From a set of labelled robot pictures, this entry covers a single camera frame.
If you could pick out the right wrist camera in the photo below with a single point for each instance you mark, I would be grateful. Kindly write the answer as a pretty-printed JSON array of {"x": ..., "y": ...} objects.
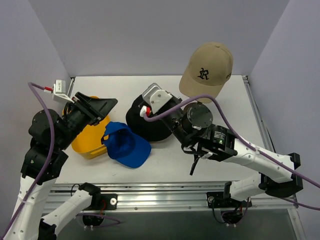
[{"x": 156, "y": 97}]

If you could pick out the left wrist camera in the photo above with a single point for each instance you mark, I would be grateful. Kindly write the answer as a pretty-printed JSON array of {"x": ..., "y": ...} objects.
[{"x": 58, "y": 91}]

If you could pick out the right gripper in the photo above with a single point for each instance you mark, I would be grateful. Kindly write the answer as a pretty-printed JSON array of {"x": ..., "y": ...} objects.
[{"x": 168, "y": 116}]

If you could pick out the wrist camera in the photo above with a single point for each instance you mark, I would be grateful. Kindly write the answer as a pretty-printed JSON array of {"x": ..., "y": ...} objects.
[
  {"x": 58, "y": 91},
  {"x": 156, "y": 97}
]

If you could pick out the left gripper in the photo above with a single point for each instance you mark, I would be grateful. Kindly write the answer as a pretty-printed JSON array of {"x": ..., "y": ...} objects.
[{"x": 88, "y": 108}]

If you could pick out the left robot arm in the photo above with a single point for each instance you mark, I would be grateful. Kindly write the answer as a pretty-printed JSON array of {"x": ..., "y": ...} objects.
[{"x": 51, "y": 134}]

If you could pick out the black hat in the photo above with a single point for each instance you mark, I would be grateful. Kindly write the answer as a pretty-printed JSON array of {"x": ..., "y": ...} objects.
[{"x": 150, "y": 131}]

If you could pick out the cream mannequin head stand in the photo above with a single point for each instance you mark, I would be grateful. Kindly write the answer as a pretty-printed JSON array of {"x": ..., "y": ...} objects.
[{"x": 198, "y": 101}]

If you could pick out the yellow plastic basket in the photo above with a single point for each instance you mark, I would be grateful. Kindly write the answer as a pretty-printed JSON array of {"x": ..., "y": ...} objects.
[{"x": 84, "y": 139}]

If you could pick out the blue hat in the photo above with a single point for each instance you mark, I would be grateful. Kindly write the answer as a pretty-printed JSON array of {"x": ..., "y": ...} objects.
[{"x": 124, "y": 146}]

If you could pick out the beige baseball cap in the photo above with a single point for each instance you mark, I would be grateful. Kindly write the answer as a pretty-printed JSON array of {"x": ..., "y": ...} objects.
[{"x": 208, "y": 70}]

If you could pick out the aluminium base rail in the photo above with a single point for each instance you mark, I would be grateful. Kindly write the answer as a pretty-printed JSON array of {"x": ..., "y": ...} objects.
[{"x": 162, "y": 197}]

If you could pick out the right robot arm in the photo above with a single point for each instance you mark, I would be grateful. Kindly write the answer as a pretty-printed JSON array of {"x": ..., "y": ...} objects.
[{"x": 192, "y": 125}]

